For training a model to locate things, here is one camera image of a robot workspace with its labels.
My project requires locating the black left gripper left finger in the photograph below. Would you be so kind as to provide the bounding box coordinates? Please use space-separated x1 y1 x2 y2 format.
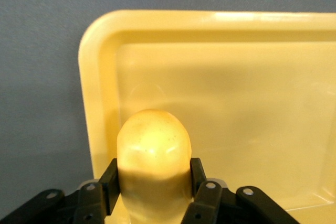
75 157 122 224

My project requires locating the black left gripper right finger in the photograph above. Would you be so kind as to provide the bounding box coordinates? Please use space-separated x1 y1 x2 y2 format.
181 157 224 224

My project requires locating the yellow potato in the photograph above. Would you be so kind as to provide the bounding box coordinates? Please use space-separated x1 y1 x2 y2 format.
117 109 192 224

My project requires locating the yellow plastic tray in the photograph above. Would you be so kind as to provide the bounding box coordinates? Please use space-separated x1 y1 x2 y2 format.
78 9 336 217

